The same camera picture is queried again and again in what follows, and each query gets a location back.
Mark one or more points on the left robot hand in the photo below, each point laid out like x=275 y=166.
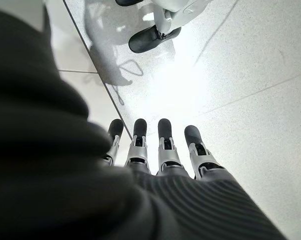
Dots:
x=90 y=195

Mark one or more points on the white cabinet door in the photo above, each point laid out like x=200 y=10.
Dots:
x=73 y=50

